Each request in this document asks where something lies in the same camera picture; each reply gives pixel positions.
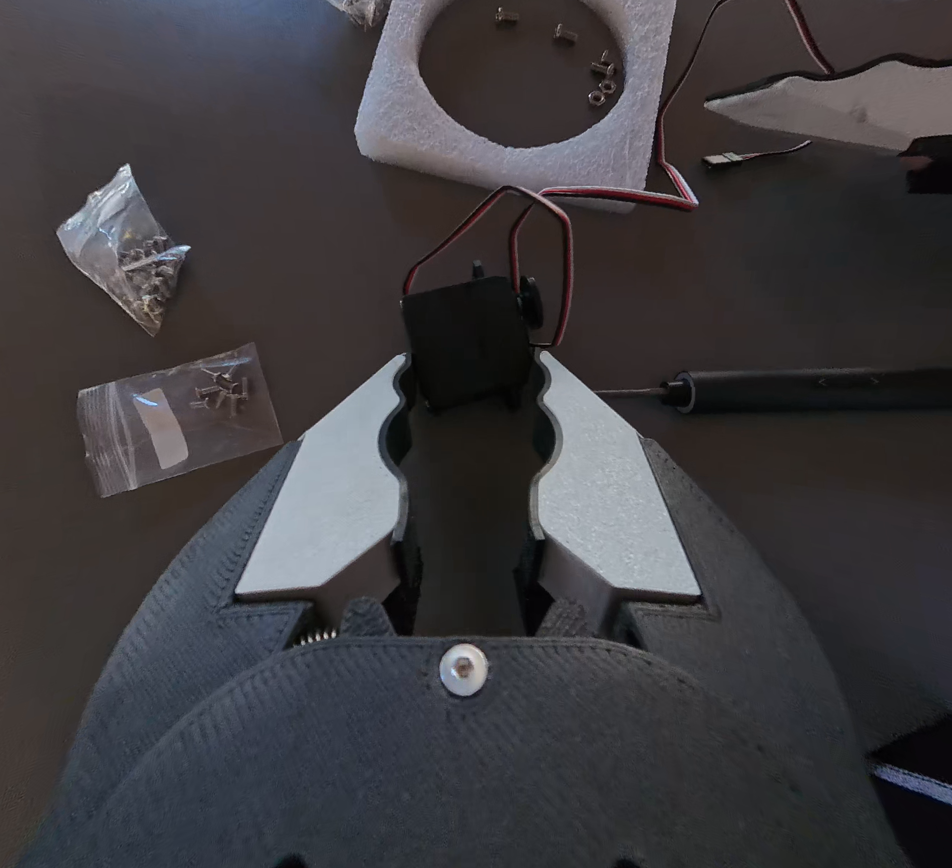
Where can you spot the black screwdriver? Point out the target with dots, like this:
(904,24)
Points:
(781,392)

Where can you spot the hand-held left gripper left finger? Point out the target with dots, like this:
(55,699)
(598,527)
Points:
(320,511)

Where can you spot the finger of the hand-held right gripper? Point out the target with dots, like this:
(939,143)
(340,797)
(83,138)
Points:
(855,102)

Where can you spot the white foam frame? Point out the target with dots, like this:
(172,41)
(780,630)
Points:
(394,102)

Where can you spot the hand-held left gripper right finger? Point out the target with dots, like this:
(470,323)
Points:
(625,511)

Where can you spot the scattered clear plastic parts bags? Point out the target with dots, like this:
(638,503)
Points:
(178,429)

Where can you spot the dark desk with wooden edge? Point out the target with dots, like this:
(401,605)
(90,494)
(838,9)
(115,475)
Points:
(111,64)

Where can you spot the small metal screw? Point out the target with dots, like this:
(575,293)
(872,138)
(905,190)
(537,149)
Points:
(604,62)
(506,16)
(563,33)

